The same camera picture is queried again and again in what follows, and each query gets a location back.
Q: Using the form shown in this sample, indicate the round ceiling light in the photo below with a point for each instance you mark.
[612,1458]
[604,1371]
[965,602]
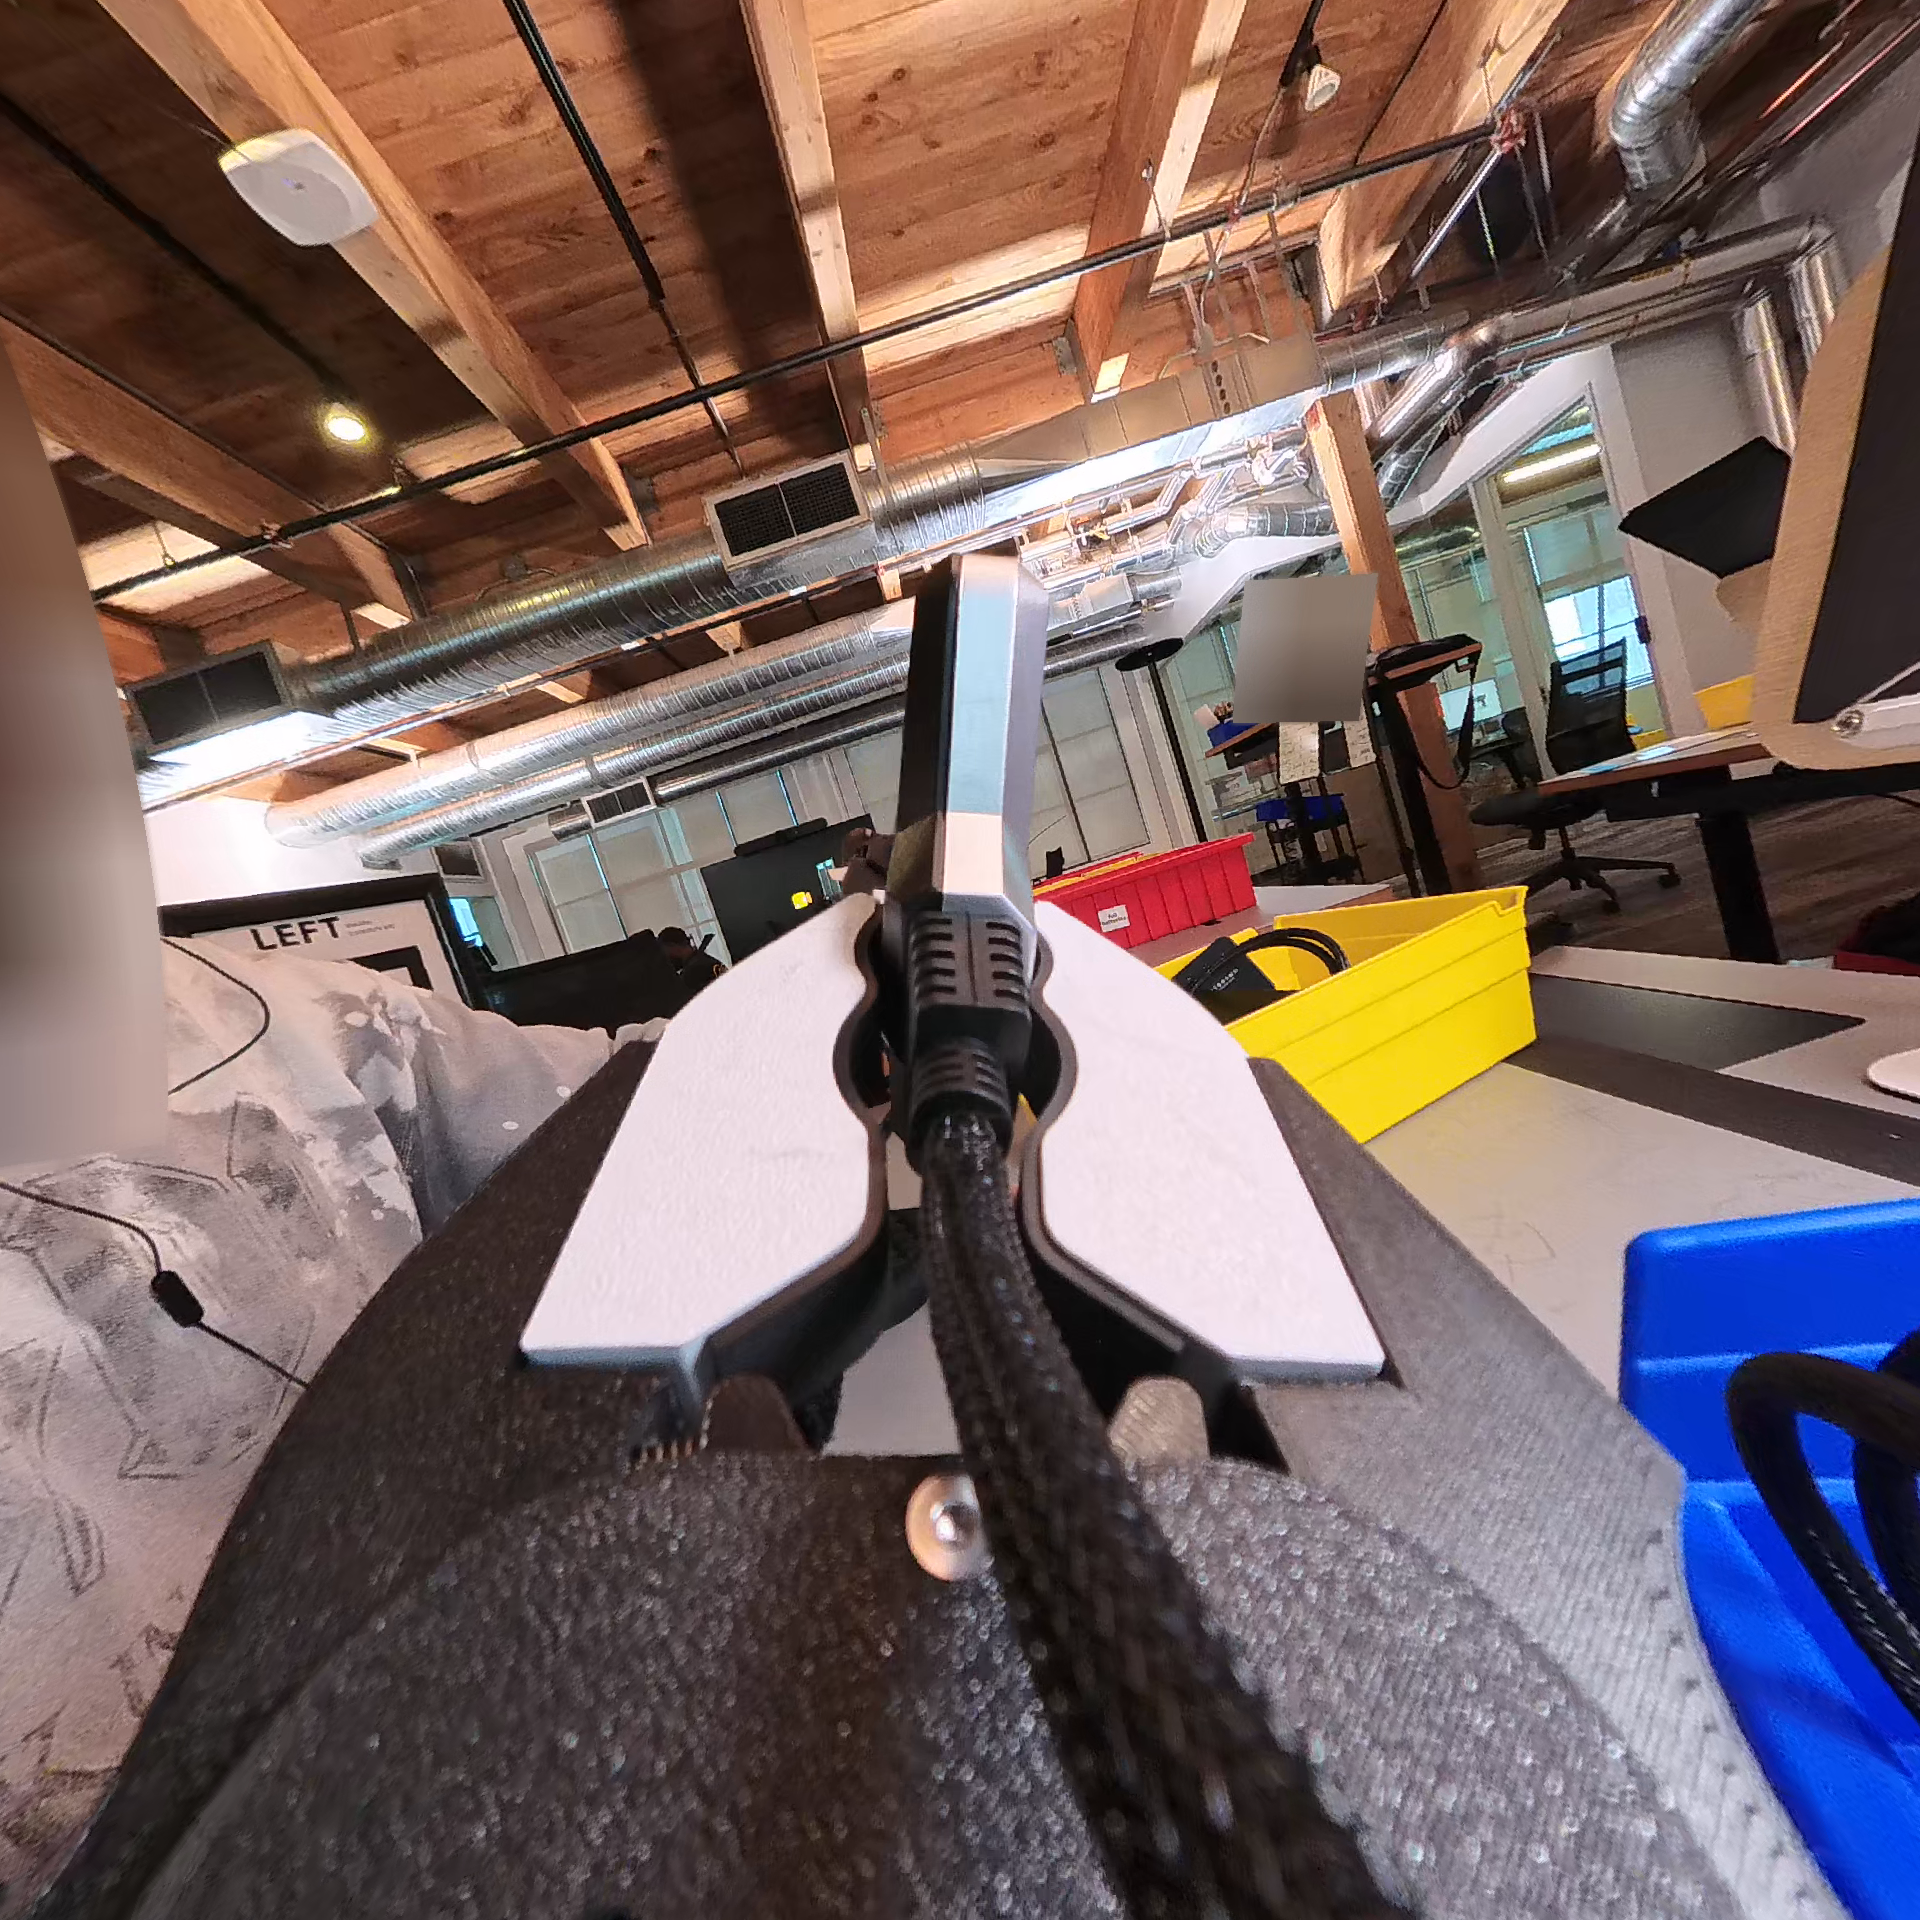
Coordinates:
[345,426]

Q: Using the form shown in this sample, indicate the grey wood-edged table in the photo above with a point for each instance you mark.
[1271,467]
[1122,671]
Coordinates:
[1319,898]

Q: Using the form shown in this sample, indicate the black office chair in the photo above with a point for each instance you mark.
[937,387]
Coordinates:
[1583,720]

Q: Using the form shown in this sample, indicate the yellow plastic bin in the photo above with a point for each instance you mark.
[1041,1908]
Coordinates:
[1724,703]
[1394,1021]

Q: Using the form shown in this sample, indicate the black wood-edged board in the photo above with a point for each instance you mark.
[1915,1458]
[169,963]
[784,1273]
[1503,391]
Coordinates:
[1708,518]
[1874,568]

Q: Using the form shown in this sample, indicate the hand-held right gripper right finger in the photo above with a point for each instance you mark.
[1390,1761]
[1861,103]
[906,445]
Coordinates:
[1199,1185]

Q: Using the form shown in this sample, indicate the white ceiling access point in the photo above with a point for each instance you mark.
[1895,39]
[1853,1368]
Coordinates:
[301,187]

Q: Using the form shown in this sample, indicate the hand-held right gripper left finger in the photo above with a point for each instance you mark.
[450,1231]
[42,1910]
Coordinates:
[708,1185]

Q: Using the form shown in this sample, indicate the tall standing desk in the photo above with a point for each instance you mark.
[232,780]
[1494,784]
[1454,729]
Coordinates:
[1417,748]

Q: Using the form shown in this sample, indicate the blue plastic bin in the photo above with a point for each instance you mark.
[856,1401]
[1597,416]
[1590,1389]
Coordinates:
[1696,1305]

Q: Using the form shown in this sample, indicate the black partition panel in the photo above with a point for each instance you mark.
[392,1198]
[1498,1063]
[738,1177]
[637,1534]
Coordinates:
[585,983]

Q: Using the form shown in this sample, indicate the red storage tote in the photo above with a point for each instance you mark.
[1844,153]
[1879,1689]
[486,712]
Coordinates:
[1881,946]

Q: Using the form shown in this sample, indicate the silver air duct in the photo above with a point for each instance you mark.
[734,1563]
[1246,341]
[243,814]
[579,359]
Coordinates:
[1651,106]
[1651,286]
[599,736]
[599,592]

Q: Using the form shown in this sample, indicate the red ribbed bin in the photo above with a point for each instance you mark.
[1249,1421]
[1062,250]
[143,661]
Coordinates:
[1155,885]

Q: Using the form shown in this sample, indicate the black display on stand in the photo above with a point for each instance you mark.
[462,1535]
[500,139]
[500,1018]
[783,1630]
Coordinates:
[766,885]

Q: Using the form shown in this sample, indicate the brown standing desk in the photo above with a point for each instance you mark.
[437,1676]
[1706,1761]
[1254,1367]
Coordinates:
[1681,766]

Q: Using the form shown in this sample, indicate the wooden post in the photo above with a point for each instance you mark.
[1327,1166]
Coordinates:
[1366,522]

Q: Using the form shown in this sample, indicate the cart with blue bins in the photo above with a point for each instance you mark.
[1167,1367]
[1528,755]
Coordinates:
[1289,818]

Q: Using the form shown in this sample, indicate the grey hdmi switch box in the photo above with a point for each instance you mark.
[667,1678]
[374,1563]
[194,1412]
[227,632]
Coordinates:
[985,706]

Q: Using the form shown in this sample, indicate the black floor lamp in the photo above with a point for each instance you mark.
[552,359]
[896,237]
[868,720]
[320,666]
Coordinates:
[1147,655]

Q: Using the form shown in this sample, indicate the black framed marker sign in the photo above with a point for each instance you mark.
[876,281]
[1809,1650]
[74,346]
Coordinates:
[301,931]

